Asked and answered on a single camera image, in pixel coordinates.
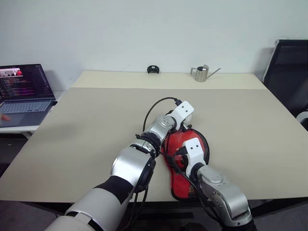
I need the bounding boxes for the black office chair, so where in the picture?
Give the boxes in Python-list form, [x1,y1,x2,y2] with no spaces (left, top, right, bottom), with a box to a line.
[262,39,308,132]

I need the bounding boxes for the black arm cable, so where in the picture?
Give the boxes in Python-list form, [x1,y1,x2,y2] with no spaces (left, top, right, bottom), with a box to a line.
[127,97,181,231]
[160,141,218,218]

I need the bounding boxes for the white side table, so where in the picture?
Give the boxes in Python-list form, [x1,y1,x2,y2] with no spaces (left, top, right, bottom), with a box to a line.
[0,124,39,141]

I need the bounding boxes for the red mesh bag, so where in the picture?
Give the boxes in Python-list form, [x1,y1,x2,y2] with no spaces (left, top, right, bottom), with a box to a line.
[159,128,212,201]

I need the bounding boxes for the small black clamp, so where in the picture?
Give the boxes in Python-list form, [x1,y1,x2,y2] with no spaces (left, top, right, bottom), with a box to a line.
[147,64,160,75]

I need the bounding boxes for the dark open laptop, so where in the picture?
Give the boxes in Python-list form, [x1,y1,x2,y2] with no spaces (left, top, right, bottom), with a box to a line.
[0,64,58,128]

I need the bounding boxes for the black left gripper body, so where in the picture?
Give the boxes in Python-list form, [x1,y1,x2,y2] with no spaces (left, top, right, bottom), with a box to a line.
[180,120,193,132]

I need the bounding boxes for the steel watering can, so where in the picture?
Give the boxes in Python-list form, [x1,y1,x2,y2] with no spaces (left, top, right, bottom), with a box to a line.
[190,64,221,83]

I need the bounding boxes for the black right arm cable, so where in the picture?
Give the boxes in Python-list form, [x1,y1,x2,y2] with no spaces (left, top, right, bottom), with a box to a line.
[160,141,218,218]

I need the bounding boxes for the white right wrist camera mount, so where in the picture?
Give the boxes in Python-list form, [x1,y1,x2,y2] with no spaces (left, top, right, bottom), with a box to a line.
[183,137,209,176]

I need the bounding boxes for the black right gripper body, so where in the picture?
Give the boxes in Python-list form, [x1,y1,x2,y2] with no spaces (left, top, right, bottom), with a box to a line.
[175,146,190,169]

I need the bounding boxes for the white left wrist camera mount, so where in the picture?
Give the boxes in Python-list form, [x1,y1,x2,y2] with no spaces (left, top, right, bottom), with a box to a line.
[171,101,194,126]

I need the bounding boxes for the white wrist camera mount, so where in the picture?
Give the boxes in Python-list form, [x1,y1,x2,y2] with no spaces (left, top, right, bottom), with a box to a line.
[171,101,194,126]
[183,137,209,176]

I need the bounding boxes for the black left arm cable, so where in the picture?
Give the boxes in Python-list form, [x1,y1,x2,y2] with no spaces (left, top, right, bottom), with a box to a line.
[127,97,181,231]

